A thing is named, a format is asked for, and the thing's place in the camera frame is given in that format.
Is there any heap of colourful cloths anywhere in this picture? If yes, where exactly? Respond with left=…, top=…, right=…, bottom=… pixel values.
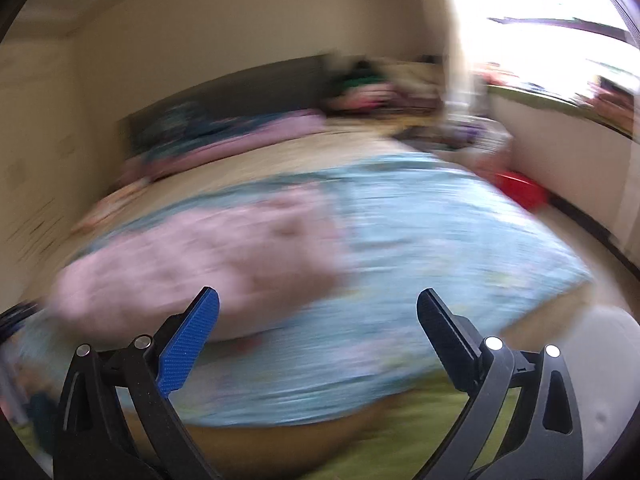
left=590, top=74, right=640, bottom=127

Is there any floral basket of clothes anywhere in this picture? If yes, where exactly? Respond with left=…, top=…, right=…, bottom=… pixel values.
left=440, top=115, right=516, bottom=162

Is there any dark floral quilt pink lining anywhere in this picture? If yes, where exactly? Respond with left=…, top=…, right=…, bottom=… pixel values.
left=125, top=100, right=328, bottom=182

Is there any green window ledge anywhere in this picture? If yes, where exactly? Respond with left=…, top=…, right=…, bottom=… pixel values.
left=487, top=84, right=640, bottom=139

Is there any pile of assorted clothes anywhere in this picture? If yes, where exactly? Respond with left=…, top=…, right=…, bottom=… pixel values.
left=320, top=57, right=446, bottom=122

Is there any window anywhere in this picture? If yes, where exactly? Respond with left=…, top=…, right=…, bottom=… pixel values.
left=450, top=0, right=640, bottom=111

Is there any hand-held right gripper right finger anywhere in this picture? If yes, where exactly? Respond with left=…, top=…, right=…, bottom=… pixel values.
left=416, top=287, right=586, bottom=480

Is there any teal object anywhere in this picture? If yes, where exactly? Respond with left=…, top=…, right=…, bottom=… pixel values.
left=27, top=392, right=57, bottom=442

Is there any red plastic object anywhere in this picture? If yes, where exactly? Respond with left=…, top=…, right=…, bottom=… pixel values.
left=492, top=170, right=549, bottom=212

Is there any cream wardrobe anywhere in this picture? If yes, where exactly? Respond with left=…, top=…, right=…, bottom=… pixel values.
left=0, top=25, right=101, bottom=271

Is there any grey padded headboard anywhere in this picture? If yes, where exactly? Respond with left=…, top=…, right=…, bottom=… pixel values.
left=117, top=52, right=346, bottom=161

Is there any cream curtain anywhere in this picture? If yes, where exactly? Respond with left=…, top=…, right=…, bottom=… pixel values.
left=437, top=0, right=496, bottom=107

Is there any small pink white garment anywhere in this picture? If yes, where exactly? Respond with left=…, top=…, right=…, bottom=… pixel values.
left=75, top=180, right=151, bottom=232

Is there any blue cartoon printed blanket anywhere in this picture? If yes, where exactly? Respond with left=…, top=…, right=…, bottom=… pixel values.
left=15, top=152, right=593, bottom=428

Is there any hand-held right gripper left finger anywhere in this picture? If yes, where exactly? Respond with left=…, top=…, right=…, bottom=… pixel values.
left=52, top=286, right=223, bottom=480

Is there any pink quilted jacket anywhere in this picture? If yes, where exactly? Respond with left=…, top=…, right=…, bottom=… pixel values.
left=50, top=185, right=353, bottom=347

